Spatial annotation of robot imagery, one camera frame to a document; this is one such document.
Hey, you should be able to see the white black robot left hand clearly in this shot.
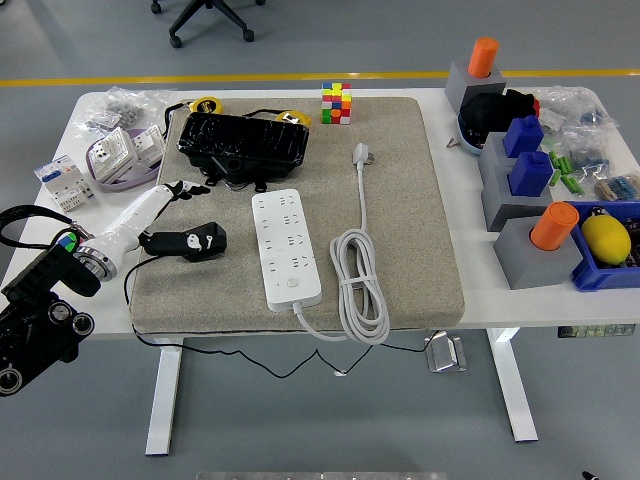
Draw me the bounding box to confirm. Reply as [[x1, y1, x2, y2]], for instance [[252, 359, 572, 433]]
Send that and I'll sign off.
[[92, 180, 222, 267]]

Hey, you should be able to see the black power adapter plug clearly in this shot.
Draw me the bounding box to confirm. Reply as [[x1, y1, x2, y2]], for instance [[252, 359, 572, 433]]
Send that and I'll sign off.
[[169, 221, 229, 264]]

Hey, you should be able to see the white power strip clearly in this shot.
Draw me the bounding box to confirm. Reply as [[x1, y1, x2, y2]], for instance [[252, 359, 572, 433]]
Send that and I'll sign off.
[[251, 188, 323, 313]]

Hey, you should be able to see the thin black adapter cord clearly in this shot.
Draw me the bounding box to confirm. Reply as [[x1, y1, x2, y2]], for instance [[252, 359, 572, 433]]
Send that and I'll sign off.
[[123, 249, 444, 380]]

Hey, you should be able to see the purple tray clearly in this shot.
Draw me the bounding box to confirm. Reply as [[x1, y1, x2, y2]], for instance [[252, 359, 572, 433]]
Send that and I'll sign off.
[[85, 127, 166, 194]]

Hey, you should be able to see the white circuit breaker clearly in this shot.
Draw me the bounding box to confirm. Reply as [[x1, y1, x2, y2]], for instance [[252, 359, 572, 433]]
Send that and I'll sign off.
[[33, 154, 99, 214]]

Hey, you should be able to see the white table leg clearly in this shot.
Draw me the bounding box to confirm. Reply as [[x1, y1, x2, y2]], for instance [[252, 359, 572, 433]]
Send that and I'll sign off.
[[144, 337, 184, 457], [487, 327, 540, 444]]

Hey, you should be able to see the clear bag of metal parts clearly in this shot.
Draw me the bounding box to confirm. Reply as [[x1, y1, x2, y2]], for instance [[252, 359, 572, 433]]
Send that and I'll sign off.
[[72, 85, 176, 134]]

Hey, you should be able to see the black plastic-wrapped case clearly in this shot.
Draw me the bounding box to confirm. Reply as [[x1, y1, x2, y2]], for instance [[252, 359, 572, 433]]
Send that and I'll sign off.
[[177, 108, 310, 194]]

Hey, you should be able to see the table height control panel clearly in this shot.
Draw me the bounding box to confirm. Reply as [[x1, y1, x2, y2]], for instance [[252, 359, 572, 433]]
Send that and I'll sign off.
[[557, 324, 636, 340]]

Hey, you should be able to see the silver metal floor box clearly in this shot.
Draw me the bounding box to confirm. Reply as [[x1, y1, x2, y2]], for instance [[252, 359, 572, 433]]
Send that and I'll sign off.
[[423, 333, 469, 374]]

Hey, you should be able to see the blue plastic bin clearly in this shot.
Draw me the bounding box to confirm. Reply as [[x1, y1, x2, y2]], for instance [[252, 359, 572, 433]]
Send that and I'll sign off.
[[562, 199, 640, 294]]

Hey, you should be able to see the black office chair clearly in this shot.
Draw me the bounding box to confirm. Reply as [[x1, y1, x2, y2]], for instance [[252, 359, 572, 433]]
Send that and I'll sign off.
[[149, 0, 266, 50]]

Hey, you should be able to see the grey block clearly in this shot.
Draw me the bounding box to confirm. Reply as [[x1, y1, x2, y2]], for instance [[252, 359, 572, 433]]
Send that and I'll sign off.
[[443, 60, 508, 114], [478, 132, 516, 174], [493, 219, 584, 290], [480, 164, 569, 232]]

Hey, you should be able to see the yellow lemon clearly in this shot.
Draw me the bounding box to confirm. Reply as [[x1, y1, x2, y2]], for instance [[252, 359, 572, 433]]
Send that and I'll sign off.
[[580, 213, 632, 265]]

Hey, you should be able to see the orange cylinder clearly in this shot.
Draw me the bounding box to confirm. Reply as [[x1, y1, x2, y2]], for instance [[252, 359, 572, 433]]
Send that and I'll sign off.
[[467, 37, 500, 79], [529, 202, 580, 251]]

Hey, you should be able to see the grey-brown mat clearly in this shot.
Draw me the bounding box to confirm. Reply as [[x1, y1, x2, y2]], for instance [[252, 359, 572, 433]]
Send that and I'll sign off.
[[127, 96, 466, 335]]

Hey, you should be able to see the clear bag of resistors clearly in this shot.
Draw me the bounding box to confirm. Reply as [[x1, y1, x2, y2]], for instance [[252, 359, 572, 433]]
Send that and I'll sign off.
[[592, 172, 640, 204]]

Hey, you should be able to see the blue block with knob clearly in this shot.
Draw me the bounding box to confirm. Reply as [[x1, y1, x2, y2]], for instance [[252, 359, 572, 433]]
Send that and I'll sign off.
[[502, 115, 545, 157], [507, 151, 555, 198]]

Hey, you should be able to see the clear bag of blue terminals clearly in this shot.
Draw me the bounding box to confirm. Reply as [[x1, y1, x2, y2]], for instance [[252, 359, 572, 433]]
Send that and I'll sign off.
[[567, 144, 614, 179]]

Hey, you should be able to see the clear bag of blue parts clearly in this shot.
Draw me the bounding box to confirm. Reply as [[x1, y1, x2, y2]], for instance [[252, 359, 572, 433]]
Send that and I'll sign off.
[[537, 85, 621, 146]]

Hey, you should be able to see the black cloth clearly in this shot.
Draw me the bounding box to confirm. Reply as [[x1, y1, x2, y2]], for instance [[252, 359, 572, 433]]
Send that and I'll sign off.
[[458, 88, 539, 146]]

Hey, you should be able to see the yellow tape measure with strap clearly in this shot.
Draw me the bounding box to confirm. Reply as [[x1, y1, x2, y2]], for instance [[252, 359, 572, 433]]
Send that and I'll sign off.
[[162, 96, 224, 132]]

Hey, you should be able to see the white power cord with plug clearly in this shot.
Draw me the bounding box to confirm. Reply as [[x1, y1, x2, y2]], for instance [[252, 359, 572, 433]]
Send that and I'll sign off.
[[292, 142, 392, 345]]

